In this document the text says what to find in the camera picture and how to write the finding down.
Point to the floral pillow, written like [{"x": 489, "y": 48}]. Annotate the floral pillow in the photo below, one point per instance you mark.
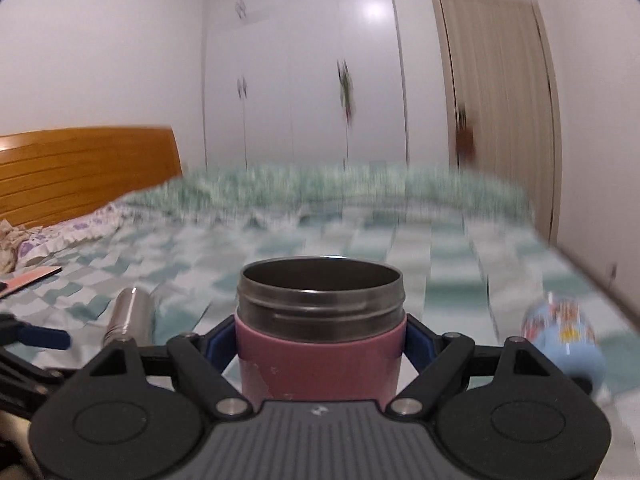
[{"x": 75, "y": 232}]

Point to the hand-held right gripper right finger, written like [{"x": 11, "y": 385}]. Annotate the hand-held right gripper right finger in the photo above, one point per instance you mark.
[{"x": 418, "y": 347}]

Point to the pink flat card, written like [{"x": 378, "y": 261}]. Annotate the pink flat card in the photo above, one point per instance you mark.
[{"x": 30, "y": 280}]

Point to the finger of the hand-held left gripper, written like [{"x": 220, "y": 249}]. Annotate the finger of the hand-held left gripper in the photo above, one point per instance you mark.
[
  {"x": 47, "y": 338},
  {"x": 25, "y": 367}
]

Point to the red door ornament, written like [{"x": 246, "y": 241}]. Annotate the red door ornament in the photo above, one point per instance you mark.
[{"x": 464, "y": 137}]

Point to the wooden headboard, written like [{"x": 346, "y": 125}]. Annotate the wooden headboard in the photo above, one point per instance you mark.
[{"x": 85, "y": 170}]

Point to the green patterned quilt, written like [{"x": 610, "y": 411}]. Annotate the green patterned quilt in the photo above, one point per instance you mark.
[{"x": 325, "y": 187}]

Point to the green wardrobe sticker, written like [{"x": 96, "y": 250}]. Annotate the green wardrobe sticker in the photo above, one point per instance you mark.
[{"x": 346, "y": 91}]

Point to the beige crumpled cloth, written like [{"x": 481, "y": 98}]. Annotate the beige crumpled cloth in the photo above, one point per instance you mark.
[{"x": 9, "y": 247}]

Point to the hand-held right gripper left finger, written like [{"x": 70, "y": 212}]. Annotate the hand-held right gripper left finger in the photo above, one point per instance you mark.
[{"x": 221, "y": 347}]

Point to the beige door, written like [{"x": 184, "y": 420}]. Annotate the beige door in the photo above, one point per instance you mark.
[{"x": 500, "y": 110}]

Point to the pink steel cup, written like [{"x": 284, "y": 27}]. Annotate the pink steel cup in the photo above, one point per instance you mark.
[{"x": 315, "y": 360}]

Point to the white wardrobe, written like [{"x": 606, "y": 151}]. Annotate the white wardrobe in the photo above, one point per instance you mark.
[{"x": 300, "y": 85}]

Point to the light blue patterned bottle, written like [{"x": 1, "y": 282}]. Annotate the light blue patterned bottle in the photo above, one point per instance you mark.
[{"x": 560, "y": 335}]

